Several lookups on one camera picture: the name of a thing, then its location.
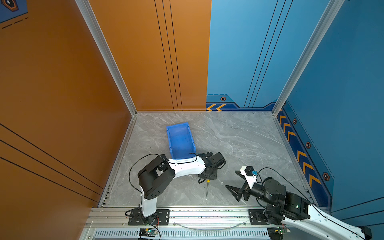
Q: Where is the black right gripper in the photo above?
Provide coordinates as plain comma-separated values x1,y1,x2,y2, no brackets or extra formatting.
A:
225,171,279,209

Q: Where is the yellow handled screwdriver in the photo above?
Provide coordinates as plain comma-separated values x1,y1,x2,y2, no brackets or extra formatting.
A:
205,180,210,201

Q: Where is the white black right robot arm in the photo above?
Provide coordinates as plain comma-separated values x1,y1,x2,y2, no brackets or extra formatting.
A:
226,166,373,240

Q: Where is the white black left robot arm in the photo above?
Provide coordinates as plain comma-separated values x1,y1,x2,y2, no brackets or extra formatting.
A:
138,152,226,218

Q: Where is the blue plastic bin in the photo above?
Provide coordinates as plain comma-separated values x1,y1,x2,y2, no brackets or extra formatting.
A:
167,123,196,160

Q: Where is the right green circuit board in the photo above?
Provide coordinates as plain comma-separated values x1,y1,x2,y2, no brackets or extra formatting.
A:
268,228,291,240

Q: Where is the green circuit board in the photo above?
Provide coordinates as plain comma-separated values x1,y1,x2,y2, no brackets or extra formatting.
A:
268,228,291,240
139,228,159,239

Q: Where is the left green circuit board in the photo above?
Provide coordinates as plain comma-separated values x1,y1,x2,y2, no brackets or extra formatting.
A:
139,228,159,239

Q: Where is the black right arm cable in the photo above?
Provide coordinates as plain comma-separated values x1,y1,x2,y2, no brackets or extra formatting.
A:
257,167,319,208

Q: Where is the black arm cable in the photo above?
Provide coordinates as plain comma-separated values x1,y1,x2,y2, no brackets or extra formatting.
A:
128,153,163,194
257,167,319,208

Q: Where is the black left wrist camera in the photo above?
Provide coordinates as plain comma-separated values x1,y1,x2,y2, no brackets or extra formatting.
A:
212,152,226,170

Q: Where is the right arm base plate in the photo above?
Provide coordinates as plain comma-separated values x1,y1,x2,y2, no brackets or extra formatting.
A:
248,209,273,226

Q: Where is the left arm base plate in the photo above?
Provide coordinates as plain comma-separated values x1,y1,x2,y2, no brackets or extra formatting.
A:
125,208,170,227

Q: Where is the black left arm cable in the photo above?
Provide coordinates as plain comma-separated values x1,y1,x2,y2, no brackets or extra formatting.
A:
128,153,163,194

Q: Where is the aluminium front rail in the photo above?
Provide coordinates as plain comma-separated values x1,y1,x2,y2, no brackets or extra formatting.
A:
80,206,291,240

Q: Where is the aluminium corner post right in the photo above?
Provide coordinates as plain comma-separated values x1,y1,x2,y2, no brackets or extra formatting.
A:
272,0,345,117

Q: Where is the aluminium corner post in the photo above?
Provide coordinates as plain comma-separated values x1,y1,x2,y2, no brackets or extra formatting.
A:
75,0,137,117
272,0,345,117

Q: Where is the aluminium corner post left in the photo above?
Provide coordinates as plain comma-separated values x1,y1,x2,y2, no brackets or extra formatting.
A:
75,0,137,117

